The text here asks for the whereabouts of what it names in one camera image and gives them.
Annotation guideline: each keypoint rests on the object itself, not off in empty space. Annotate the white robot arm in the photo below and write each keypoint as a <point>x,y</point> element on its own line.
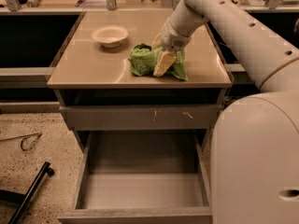
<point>254,149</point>

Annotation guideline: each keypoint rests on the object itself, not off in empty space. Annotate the white paper bowl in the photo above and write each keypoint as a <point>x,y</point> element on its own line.
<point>109,36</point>

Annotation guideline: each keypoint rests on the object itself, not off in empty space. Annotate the grey drawer cabinet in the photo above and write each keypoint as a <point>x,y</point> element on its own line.
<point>89,74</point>

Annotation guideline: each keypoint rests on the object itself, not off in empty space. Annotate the closed grey top drawer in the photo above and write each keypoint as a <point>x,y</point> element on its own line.
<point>139,117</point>

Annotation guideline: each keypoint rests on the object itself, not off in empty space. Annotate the green rice chip bag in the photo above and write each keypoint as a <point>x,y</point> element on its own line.
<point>142,59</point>

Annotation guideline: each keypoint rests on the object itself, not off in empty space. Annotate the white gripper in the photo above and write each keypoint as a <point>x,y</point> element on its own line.
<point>172,38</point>

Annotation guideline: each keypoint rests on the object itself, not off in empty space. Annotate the open grey middle drawer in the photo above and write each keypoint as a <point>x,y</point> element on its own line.
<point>152,177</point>

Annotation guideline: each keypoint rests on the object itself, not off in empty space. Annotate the black metal stand leg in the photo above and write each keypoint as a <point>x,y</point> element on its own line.
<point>22,200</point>

